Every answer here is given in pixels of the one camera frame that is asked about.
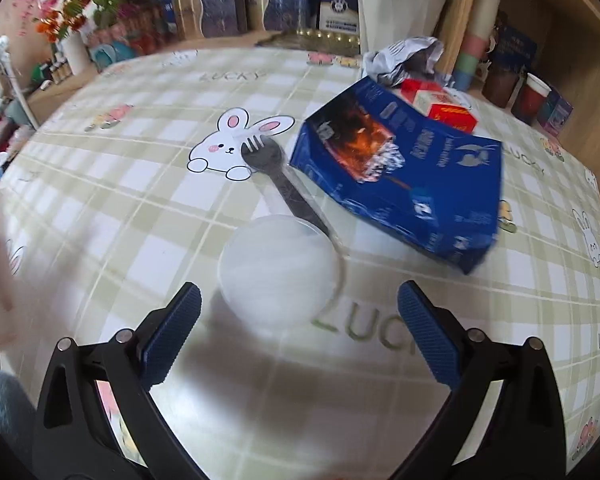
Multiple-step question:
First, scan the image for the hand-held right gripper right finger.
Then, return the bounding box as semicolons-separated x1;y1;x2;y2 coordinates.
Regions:
396;281;566;480

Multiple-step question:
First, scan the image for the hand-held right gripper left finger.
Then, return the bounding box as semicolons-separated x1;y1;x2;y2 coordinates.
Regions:
32;282;202;480

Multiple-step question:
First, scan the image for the white round plastic lid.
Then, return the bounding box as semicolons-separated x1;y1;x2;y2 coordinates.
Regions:
218;213;343;332

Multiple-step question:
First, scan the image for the blue coffee carton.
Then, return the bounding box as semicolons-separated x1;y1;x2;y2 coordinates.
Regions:
289;76;504;276

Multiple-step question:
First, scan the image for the black fork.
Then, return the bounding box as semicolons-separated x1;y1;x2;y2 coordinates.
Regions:
239;134;348;261

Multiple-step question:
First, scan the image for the red white cigarette pack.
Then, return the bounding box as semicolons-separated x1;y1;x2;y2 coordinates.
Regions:
399;78;480;134

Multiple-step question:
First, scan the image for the grey white paper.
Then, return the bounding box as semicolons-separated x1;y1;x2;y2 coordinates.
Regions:
361;36;447;87

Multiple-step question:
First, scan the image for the person's left forearm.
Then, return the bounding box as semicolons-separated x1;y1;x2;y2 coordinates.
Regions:
0;369;38;466

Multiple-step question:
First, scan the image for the checked bunny tablecloth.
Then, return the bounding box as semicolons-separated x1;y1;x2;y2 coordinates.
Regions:
0;46;600;480

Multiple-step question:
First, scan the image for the low wooden sideboard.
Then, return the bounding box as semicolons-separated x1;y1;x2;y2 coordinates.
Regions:
22;27;366;126

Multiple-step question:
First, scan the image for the holographic blue box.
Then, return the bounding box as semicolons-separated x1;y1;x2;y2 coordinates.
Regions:
536;85;576;139

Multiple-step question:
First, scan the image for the dark red white-rimmed cup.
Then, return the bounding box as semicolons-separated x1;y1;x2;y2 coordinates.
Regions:
510;72;552;127

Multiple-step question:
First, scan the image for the brown glass cup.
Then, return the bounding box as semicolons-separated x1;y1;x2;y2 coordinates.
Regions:
481;66;522;109

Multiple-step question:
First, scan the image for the row of small brown bottles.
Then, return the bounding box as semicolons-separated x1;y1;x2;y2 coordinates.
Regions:
37;57;76;92

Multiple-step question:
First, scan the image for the white ribbed vase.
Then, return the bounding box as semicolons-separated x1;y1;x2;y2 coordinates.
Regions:
59;32;93;77

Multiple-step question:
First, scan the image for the stack of pastel cups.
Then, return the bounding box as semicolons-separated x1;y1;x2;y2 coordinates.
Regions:
451;0;502;92

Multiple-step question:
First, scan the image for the blue text box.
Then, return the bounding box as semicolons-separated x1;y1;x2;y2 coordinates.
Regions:
491;12;539;77

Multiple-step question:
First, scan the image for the gold green leaf tray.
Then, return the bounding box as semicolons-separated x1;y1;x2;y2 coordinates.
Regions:
256;28;365;57

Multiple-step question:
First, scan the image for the blue gold gift box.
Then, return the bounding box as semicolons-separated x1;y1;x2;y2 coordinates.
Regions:
171;0;243;40
242;0;315;32

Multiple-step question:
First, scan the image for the orange flower bouquet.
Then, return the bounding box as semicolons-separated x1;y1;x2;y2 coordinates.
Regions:
32;7;88;45

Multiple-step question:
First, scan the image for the white faceted flower pot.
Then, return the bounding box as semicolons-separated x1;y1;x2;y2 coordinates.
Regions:
355;0;452;57

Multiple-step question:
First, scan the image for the wooden shelf unit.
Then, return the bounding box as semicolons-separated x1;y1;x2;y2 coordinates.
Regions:
445;0;600;126

